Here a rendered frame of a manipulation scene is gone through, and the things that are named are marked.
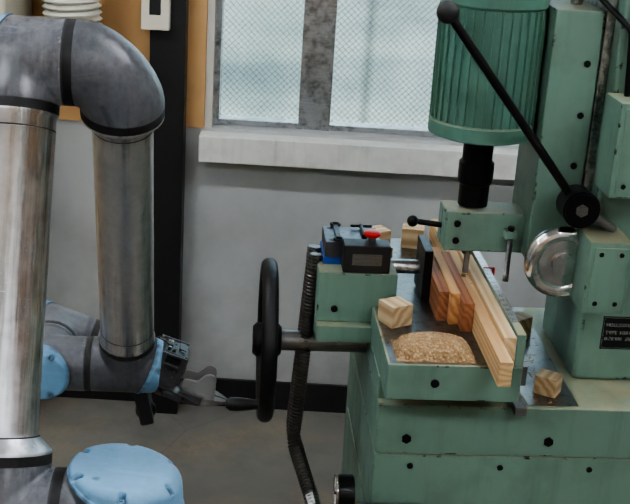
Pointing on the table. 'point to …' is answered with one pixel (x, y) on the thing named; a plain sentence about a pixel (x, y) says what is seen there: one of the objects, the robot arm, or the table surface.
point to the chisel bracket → (479, 227)
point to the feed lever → (589, 207)
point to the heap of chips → (432, 348)
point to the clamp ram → (422, 267)
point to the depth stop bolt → (508, 249)
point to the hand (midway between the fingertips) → (219, 402)
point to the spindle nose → (475, 175)
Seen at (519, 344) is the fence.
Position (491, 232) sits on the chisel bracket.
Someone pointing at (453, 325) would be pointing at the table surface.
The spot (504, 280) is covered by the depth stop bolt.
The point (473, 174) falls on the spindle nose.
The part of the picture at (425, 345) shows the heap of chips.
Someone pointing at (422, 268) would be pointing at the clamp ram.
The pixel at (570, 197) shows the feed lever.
